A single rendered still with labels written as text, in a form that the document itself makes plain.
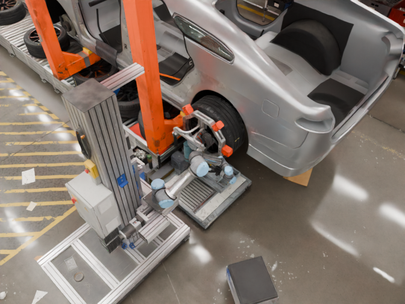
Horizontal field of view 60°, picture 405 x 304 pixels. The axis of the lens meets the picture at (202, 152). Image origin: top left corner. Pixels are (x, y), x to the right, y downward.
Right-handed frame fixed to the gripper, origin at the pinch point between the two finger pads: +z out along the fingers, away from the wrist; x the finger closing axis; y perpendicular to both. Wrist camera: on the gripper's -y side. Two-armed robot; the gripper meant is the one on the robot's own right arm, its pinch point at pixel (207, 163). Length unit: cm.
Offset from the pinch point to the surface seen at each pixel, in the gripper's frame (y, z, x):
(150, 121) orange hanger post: 23, 68, 9
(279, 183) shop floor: -96, -34, -79
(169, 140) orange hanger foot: -21, 68, -6
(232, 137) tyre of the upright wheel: 9.0, -3.4, -34.3
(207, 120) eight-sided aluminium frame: 26.3, 20.1, -25.4
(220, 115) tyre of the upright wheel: 27.0, 13.2, -37.9
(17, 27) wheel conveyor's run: -33, 483, -20
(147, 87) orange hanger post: 67, 62, 3
